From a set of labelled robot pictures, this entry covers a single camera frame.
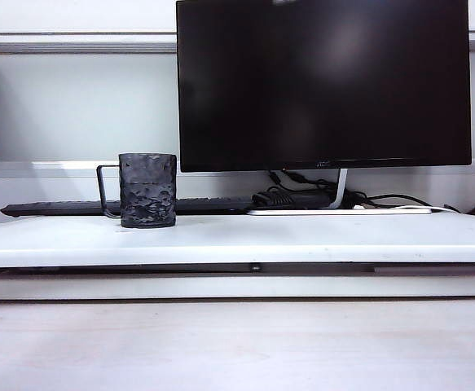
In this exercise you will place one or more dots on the white monitor stand with base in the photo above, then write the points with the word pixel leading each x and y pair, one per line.
pixel 341 189

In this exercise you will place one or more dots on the black flat computer monitor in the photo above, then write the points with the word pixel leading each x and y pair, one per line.
pixel 322 81

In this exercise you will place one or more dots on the black computer keyboard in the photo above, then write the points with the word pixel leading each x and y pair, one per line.
pixel 58 207

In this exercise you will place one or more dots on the grey partition rail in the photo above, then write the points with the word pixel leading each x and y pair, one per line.
pixel 131 42

